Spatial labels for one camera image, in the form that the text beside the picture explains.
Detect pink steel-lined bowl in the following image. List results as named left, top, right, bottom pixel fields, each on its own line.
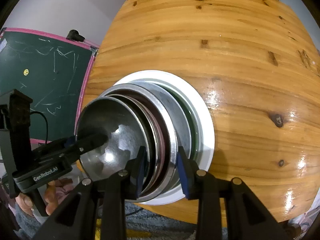
left=111, top=94, right=165, bottom=192

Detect small stainless steel bowl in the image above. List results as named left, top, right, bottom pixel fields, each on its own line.
left=75, top=96, right=150, bottom=181

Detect large white oval plate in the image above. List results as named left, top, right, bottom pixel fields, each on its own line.
left=113, top=70, right=215, bottom=205

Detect green round plate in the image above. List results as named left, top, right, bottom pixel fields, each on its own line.
left=161, top=83, right=203, bottom=163

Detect blue floral porcelain plate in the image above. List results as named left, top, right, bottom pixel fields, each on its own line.
left=132, top=81, right=192, bottom=158

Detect wide stainless steel bowl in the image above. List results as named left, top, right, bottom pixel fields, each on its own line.
left=100, top=82, right=178, bottom=202

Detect person's left hand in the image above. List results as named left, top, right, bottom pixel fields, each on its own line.
left=15, top=179, right=60, bottom=218

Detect white patterned cloth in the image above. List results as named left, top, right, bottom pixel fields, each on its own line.
left=288, top=206, right=319, bottom=239

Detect green chalkboard pink frame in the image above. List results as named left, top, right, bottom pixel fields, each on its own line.
left=1, top=28, right=98, bottom=144

